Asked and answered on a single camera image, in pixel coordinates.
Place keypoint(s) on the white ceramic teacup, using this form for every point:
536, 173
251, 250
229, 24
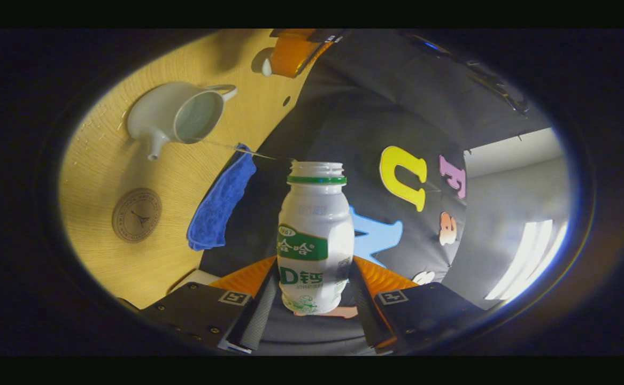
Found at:
156, 112

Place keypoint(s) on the white teacup lid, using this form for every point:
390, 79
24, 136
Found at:
267, 67

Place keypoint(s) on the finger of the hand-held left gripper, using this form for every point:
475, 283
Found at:
293, 56
293, 33

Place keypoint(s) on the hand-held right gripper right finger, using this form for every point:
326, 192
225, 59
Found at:
368, 315

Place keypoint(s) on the blue folded towel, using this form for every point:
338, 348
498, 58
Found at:
221, 208

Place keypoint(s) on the black backdrop cloth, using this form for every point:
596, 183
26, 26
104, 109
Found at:
354, 107

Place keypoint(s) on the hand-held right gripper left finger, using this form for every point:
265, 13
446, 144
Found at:
258, 315

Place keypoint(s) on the white green label water bottle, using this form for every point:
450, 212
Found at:
314, 214

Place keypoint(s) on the ceiling light panel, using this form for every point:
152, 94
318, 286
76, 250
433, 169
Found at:
531, 256

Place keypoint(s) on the round brown coaster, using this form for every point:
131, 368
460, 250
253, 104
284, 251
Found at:
137, 215

